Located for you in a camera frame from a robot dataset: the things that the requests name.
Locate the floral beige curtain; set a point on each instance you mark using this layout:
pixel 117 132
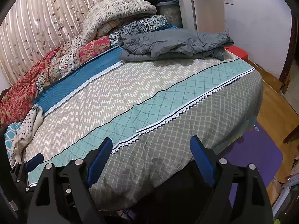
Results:
pixel 32 28

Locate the purple floor mat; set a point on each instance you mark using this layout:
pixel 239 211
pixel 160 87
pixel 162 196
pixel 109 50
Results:
pixel 255 146

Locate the teal patterned pillow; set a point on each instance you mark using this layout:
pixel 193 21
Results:
pixel 9 136

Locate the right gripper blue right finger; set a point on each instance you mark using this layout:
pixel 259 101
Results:
pixel 238 193

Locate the patterned bed sheet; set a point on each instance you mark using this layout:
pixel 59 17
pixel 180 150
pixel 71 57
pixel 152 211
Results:
pixel 150 110

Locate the red box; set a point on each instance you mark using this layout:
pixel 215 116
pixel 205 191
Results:
pixel 238 52

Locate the grey quilted puffer jacket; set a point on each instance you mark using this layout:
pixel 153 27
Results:
pixel 174 43

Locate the white dotted fleece blanket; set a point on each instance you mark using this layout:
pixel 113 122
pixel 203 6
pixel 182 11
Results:
pixel 25 134

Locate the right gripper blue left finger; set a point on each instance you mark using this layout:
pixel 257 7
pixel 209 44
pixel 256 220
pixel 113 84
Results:
pixel 80 175

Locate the red floral patchwork quilt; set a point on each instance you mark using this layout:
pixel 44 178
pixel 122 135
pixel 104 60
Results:
pixel 63 61

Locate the beige patterned folded comforter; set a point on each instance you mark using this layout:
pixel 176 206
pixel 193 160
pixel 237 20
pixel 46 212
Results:
pixel 108 14

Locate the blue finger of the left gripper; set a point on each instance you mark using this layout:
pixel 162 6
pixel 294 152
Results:
pixel 34 162

